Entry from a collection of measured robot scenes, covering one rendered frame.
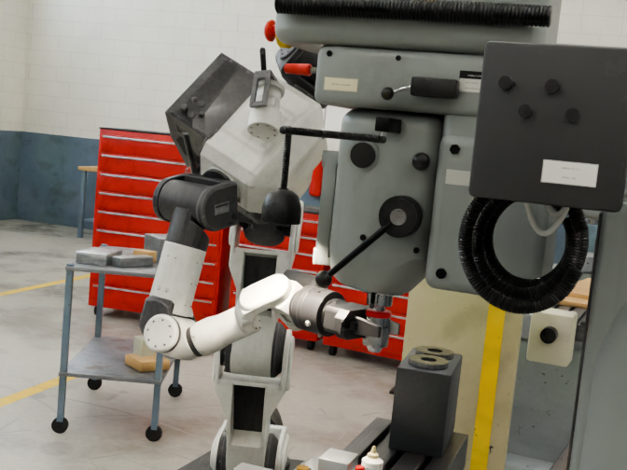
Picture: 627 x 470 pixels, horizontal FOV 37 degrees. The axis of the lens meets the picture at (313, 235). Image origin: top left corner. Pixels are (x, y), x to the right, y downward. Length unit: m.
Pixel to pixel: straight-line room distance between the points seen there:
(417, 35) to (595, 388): 0.62
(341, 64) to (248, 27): 10.10
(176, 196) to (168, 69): 10.16
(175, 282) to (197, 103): 0.40
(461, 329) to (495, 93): 2.24
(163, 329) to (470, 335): 1.76
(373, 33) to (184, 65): 10.47
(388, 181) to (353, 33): 0.25
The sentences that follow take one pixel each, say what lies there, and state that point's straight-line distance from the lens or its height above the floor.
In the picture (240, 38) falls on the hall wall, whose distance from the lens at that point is 11.70.
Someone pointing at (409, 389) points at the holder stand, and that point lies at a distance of 2.07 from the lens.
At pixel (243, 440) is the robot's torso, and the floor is 0.75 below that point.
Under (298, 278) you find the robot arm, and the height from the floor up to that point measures 1.29.
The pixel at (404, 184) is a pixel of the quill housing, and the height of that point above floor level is 1.51.
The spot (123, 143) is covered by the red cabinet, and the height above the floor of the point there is 1.35.
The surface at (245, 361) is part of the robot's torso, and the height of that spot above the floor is 0.99.
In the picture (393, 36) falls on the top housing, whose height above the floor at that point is 1.75.
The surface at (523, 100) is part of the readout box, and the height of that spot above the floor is 1.65.
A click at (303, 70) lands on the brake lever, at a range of 1.83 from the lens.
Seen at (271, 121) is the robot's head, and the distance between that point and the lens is 1.89.
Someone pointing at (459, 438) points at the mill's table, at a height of 0.90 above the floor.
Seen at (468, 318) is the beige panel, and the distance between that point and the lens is 3.44.
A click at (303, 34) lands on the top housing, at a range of 1.61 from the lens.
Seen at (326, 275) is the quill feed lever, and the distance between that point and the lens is 1.58.
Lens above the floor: 1.58
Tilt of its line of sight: 6 degrees down
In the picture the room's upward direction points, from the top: 5 degrees clockwise
